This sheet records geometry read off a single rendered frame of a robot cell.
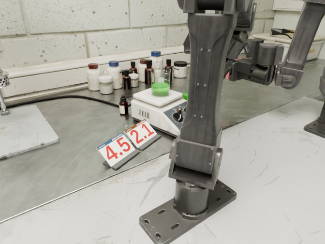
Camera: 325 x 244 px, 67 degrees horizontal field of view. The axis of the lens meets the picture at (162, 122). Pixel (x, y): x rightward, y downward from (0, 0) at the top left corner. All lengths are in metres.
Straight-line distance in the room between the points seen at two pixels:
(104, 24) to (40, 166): 0.75
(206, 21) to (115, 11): 0.91
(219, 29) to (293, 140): 0.52
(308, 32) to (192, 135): 0.54
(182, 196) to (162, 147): 0.25
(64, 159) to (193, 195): 0.36
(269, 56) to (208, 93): 0.48
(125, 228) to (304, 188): 0.39
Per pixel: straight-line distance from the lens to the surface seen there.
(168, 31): 1.41
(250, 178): 0.61
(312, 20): 0.84
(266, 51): 0.83
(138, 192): 0.54
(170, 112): 0.73
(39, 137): 0.78
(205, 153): 0.41
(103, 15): 1.22
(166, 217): 0.48
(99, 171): 0.61
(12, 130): 0.85
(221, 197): 0.53
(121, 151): 0.64
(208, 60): 0.36
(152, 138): 0.71
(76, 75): 1.15
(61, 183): 0.60
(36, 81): 1.12
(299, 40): 0.84
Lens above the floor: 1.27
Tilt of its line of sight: 27 degrees down
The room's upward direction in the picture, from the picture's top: 1 degrees clockwise
